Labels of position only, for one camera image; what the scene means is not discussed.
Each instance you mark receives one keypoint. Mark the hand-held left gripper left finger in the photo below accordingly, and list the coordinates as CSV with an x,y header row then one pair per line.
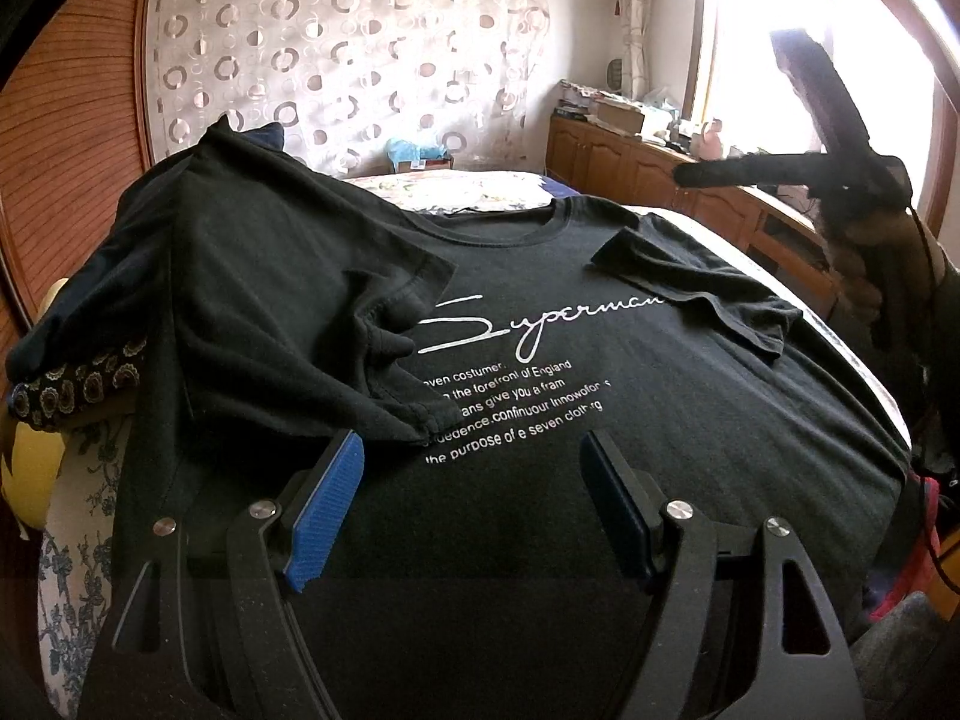
x,y
326,510

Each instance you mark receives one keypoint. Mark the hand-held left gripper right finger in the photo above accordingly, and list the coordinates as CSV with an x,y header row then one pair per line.
x,y
615,514

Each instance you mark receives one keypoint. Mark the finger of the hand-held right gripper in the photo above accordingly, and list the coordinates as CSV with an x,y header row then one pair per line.
x,y
750,170

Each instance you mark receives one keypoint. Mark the black printed t-shirt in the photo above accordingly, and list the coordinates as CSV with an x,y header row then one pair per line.
x,y
525,300

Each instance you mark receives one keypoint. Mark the person's right hand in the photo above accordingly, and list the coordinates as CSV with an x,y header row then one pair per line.
x,y
855,262

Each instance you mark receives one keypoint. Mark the pink toy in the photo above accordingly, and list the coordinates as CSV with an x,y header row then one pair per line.
x,y
711,141

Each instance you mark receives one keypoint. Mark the window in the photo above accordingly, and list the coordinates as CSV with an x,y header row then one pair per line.
x,y
765,7

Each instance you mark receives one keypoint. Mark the wooden cabinet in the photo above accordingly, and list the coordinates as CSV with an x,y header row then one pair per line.
x,y
637,165

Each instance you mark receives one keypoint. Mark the cardboard box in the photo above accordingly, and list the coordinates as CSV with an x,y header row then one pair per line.
x,y
619,116

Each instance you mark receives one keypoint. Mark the window side curtain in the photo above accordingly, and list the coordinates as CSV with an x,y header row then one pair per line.
x,y
639,15

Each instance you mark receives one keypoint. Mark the dark blue blanket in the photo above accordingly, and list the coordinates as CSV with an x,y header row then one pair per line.
x,y
555,186

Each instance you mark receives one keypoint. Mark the blue floral bedsheet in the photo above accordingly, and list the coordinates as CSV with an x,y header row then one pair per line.
x,y
82,540

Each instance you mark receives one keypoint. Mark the folded dark patterned cloth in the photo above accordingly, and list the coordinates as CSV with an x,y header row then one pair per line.
x,y
82,386

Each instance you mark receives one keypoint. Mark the colourful floral quilt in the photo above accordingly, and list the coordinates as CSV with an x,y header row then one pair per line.
x,y
465,191

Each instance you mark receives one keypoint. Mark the red cloth item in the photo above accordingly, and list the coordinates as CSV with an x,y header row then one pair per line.
x,y
911,555

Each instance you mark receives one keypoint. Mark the yellow object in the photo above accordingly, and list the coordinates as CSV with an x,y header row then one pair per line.
x,y
30,465

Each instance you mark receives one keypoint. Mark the blue box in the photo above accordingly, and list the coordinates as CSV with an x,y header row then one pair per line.
x,y
418,154

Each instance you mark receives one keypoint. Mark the circle patterned curtain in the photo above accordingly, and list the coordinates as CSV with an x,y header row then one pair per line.
x,y
337,52

